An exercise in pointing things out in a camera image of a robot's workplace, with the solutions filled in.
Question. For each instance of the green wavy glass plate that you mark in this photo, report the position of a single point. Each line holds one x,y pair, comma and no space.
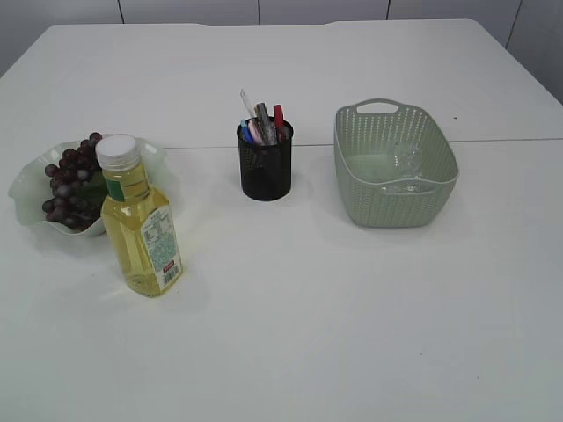
31,187

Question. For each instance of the pink scissors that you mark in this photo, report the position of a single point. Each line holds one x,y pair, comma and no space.
255,132

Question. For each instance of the yellow oil bottle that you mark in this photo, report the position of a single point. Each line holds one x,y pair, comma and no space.
138,218

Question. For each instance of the silver glitter pen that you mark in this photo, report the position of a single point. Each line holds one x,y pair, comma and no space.
270,128

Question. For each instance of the red glitter pen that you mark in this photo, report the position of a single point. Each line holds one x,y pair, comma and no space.
279,123

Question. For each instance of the clear plastic sheet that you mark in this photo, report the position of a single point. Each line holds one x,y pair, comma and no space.
404,174

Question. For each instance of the clear plastic ruler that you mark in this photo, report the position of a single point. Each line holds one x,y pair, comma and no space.
250,108

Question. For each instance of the gold glitter pen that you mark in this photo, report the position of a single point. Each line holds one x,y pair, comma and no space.
262,125

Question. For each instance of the purple artificial grape bunch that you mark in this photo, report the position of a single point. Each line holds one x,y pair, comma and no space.
77,186

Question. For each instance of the black mesh pen holder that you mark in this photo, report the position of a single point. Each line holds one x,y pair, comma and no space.
265,171

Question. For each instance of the green plastic basket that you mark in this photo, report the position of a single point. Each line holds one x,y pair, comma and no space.
362,144

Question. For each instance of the blue scissors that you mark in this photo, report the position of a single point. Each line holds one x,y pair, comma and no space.
246,132

